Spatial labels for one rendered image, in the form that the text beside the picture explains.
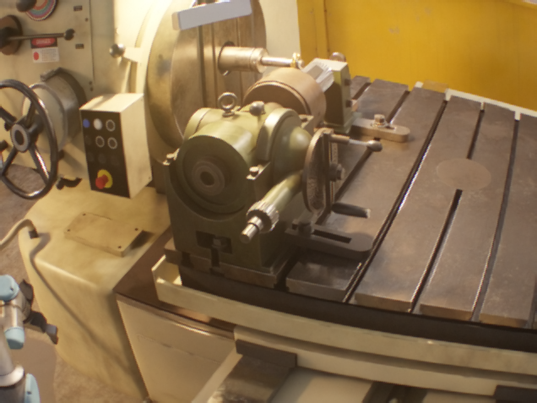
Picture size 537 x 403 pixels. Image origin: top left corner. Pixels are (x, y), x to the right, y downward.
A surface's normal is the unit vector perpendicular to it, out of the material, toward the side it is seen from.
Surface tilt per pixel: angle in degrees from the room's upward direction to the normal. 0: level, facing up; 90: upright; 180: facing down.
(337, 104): 90
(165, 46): 62
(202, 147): 90
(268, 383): 0
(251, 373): 0
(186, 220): 90
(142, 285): 0
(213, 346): 90
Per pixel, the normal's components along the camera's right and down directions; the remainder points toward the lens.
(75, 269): -0.06, -0.85
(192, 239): -0.42, 0.50
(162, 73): -0.42, 0.29
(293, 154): 0.29, -0.04
